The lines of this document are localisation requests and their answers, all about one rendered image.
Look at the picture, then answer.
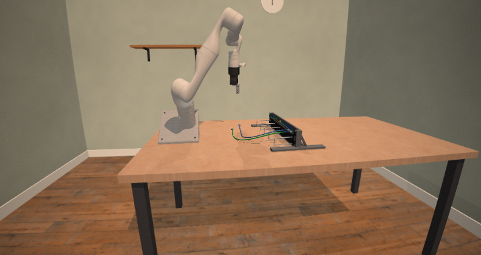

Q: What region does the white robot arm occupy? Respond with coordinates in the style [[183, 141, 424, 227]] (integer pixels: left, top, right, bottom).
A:
[[171, 7, 244, 129]]

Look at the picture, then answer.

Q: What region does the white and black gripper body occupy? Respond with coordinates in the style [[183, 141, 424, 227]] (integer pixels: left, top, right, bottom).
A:
[[228, 59, 246, 85]]

